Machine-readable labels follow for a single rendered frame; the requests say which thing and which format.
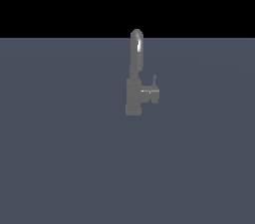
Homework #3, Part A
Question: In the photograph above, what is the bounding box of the grey metal faucet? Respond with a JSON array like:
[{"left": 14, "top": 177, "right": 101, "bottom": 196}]
[{"left": 125, "top": 28, "right": 145, "bottom": 116}]

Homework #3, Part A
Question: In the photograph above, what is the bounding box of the grey faucet handle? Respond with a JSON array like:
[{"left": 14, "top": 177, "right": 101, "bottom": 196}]
[{"left": 140, "top": 74, "right": 160, "bottom": 106}]

